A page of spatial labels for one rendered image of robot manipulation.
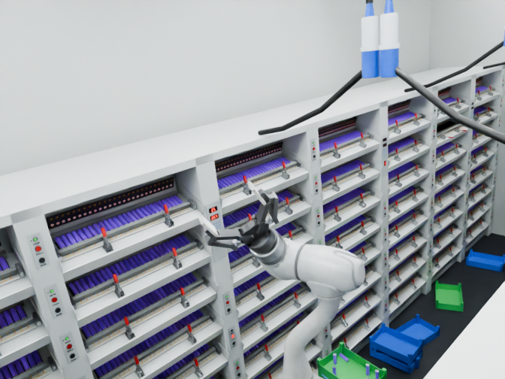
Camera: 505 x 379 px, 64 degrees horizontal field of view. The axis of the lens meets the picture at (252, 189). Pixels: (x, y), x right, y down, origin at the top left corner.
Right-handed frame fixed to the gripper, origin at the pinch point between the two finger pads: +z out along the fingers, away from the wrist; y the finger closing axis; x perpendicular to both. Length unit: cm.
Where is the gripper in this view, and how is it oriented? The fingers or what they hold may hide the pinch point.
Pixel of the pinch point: (228, 204)
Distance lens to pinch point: 91.4
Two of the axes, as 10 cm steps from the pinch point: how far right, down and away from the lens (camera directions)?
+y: 8.3, -5.5, -0.8
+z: -4.1, -5.0, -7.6
